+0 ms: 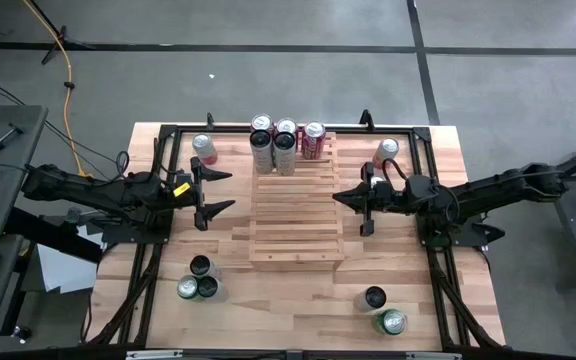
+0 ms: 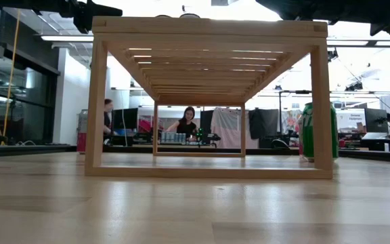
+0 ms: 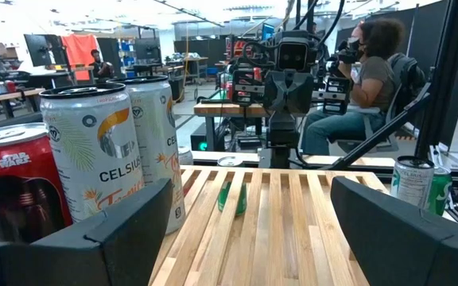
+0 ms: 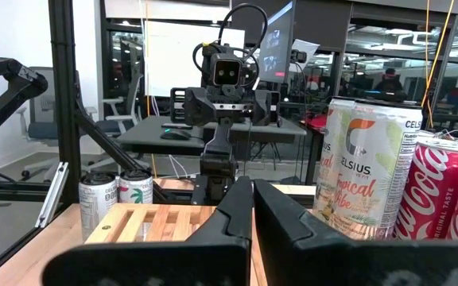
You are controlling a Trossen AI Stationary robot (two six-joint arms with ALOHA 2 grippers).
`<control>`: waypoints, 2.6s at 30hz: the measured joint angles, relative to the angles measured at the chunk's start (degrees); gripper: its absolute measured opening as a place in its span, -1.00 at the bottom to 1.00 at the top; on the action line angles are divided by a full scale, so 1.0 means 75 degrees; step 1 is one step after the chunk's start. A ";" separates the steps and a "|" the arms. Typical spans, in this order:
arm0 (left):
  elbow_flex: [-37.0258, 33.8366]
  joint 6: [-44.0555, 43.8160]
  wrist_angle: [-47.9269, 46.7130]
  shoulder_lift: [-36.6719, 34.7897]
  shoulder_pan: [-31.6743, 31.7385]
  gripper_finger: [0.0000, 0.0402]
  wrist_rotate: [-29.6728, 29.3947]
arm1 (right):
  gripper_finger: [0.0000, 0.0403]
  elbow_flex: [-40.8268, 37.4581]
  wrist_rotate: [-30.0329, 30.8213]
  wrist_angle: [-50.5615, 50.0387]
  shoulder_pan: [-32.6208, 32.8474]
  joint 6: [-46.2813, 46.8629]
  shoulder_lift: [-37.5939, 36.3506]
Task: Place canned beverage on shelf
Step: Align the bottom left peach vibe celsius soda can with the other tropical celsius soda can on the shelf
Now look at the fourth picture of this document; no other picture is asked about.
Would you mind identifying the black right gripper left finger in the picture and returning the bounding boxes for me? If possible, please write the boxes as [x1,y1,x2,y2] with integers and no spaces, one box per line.
[41,176,254,286]

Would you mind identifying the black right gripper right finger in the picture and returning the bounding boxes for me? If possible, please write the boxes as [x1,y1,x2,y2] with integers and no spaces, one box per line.
[254,178,458,286]

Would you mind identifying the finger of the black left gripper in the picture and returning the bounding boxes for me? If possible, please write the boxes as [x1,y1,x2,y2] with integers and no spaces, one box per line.
[169,87,214,127]
[252,89,281,126]

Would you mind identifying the Celsius Peach Vibe can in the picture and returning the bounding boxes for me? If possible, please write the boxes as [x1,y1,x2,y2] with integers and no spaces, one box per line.
[118,169,154,205]
[78,171,118,242]

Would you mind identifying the Celsius Tropical Vibe can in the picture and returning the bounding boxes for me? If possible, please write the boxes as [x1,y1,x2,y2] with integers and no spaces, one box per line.
[324,99,424,241]
[313,96,358,223]

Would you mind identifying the wooden slatted shelf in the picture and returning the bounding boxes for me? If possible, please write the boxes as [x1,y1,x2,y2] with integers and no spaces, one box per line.
[84,202,397,286]

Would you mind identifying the black phone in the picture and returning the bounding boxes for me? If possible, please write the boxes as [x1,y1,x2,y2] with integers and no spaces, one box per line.
[161,122,194,130]

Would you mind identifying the black computer mouse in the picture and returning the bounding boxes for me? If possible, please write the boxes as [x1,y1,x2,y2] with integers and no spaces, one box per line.
[160,129,192,141]

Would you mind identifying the dark grey desk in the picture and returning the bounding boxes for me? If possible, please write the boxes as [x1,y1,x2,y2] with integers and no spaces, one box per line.
[116,114,308,157]

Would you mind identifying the white board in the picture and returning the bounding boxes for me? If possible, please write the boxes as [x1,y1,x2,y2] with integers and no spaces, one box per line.
[143,19,246,99]

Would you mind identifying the desk computer monitor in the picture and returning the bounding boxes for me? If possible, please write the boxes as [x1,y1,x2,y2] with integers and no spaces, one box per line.
[257,0,297,84]

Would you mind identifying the black webcam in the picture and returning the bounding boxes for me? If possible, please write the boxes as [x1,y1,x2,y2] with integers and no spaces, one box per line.
[290,49,308,64]

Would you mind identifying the white paper note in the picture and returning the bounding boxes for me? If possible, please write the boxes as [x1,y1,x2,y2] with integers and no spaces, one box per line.
[290,38,320,72]

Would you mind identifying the silver aluminium bar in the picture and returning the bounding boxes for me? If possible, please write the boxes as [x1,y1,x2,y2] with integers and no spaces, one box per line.
[35,161,70,230]

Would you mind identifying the person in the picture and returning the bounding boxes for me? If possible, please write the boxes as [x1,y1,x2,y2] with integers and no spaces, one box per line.
[374,67,407,95]

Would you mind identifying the grey office chair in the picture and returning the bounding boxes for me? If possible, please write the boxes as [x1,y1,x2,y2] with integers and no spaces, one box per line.
[16,66,61,180]

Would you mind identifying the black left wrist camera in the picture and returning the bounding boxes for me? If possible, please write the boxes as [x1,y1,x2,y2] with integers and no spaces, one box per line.
[211,52,243,87]

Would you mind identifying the white wires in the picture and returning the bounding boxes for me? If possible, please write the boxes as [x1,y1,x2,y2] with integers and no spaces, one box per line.
[435,129,458,143]

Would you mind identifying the yellow cable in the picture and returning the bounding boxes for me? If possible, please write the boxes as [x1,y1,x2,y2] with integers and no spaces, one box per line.
[420,0,457,130]
[425,0,432,108]

